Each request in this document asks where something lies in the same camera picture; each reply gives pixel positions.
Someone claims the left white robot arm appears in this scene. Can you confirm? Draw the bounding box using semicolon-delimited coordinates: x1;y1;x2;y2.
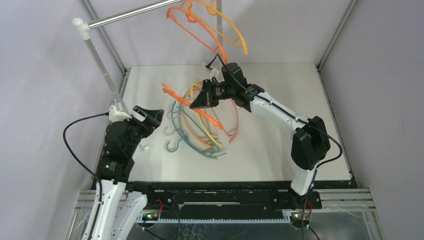
81;105;164;240

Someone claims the pink wire-hook hanger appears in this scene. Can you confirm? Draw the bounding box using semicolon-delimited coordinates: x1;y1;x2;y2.
211;100;240;145

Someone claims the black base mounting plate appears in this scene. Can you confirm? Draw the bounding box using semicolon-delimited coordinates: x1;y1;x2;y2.
112;180;360;220

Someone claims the yellow-orange plastic hanger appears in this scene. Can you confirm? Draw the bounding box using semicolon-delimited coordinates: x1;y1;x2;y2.
181;0;249;56

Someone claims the orange plastic hanger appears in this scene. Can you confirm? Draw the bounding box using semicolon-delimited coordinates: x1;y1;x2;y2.
161;83;224;130
166;6;229;64

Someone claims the white clothes rack frame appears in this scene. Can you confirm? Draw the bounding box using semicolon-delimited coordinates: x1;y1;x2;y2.
71;0;248;153

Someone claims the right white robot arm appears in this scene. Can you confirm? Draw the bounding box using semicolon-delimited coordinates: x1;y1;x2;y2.
189;62;331;208

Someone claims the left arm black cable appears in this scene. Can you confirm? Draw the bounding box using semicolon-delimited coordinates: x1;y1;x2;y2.
62;112;110;186

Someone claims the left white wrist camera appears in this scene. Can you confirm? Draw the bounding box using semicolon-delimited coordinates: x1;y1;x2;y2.
108;102;131;123

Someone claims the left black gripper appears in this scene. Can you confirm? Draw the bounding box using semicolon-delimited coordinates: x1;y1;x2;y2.
123;105;164;155

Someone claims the left small circuit board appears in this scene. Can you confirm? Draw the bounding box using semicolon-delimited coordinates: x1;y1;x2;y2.
141;213;160;222

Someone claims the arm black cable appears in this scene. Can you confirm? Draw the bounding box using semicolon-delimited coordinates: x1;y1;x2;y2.
205;52;343;240
62;112;110;186

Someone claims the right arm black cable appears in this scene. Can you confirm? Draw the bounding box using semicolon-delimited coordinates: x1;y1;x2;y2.
205;52;343;240

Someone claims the light orange wire-hook hanger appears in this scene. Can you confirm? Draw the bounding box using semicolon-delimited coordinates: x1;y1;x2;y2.
182;105;220;148

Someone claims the right small circuit board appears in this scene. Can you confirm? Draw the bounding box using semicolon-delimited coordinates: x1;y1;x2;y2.
290;213;309;222

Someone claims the aluminium rail frame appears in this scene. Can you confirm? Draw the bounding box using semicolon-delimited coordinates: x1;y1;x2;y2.
71;188;377;223

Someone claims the pale yellow wire-hook hanger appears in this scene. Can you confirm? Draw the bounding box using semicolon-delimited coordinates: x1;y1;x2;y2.
189;82;223;147

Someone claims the small circuit board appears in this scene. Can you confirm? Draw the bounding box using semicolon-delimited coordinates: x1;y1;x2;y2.
290;213;309;222
141;213;160;222

